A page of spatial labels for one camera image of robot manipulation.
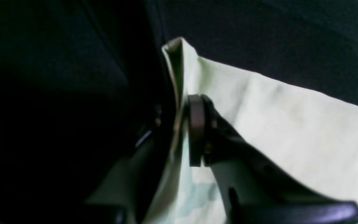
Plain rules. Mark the light green T-shirt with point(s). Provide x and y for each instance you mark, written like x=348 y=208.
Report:
x=310 y=135

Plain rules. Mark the black table cloth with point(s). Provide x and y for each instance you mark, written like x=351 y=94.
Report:
x=87 y=106

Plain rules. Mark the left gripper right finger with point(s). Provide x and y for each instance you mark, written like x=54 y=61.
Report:
x=257 y=191

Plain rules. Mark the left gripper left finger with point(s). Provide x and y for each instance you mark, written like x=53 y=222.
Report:
x=196 y=129

